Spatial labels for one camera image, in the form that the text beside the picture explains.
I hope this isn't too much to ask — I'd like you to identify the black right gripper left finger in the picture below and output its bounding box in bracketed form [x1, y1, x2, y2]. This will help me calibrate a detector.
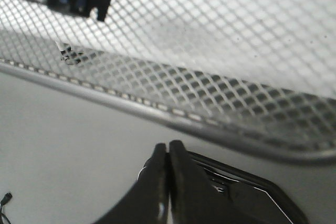
[96, 143, 168, 223]

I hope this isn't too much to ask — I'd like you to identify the silver mesh tray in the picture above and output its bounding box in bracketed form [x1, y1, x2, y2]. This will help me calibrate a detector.
[1, 0, 335, 165]

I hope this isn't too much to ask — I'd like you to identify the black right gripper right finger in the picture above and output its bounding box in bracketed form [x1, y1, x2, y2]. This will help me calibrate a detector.
[169, 140, 252, 223]

